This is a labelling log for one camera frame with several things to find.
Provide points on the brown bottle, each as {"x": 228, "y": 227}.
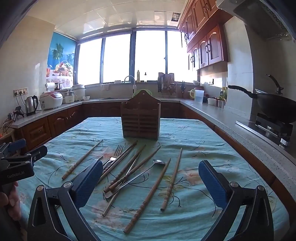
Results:
{"x": 138, "y": 76}

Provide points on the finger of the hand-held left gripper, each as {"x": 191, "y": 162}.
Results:
{"x": 37, "y": 151}
{"x": 16, "y": 144}

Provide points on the range hood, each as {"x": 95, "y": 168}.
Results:
{"x": 266, "y": 18}

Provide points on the steel chopstick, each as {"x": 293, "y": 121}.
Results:
{"x": 120, "y": 187}

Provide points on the gas stove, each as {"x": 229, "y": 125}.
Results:
{"x": 270, "y": 128}

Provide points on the utensil drying rack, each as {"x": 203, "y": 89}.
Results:
{"x": 166, "y": 83}

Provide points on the green colander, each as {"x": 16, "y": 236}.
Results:
{"x": 148, "y": 92}

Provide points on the kitchen faucet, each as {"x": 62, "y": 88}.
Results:
{"x": 133, "y": 81}

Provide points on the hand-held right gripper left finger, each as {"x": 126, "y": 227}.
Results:
{"x": 89, "y": 183}

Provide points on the grey kitchen countertop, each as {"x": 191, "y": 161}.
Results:
{"x": 231, "y": 120}

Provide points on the large white cooker pot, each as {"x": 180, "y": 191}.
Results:
{"x": 79, "y": 92}

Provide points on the small white steamer pot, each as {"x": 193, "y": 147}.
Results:
{"x": 69, "y": 97}

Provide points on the person's left hand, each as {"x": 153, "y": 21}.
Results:
{"x": 11, "y": 204}

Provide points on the wooden upper cabinets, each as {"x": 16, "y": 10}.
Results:
{"x": 212, "y": 44}

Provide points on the cooking oil bottle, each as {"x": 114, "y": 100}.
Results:
{"x": 223, "y": 93}

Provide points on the white and red rice cooker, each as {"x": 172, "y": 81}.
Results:
{"x": 50, "y": 100}

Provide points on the black wok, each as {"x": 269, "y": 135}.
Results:
{"x": 275, "y": 106}

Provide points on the tropical wall poster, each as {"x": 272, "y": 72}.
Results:
{"x": 61, "y": 53}

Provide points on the steel fork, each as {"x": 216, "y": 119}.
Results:
{"x": 119, "y": 150}

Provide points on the wall power outlet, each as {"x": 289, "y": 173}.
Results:
{"x": 20, "y": 91}

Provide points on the steel electric kettle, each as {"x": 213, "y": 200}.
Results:
{"x": 31, "y": 106}

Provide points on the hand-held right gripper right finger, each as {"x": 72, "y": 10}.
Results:
{"x": 211, "y": 185}

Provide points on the wooden chopstick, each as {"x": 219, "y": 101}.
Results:
{"x": 129, "y": 163}
{"x": 148, "y": 158}
{"x": 124, "y": 154}
{"x": 172, "y": 178}
{"x": 148, "y": 197}
{"x": 82, "y": 160}

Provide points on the kitchen window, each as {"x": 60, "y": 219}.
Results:
{"x": 118, "y": 58}

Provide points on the teal floral tablecloth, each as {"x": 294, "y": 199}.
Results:
{"x": 196, "y": 139}

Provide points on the white seasoning container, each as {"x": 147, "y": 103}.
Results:
{"x": 216, "y": 102}

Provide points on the wooden utensil holder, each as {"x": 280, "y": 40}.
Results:
{"x": 141, "y": 120}

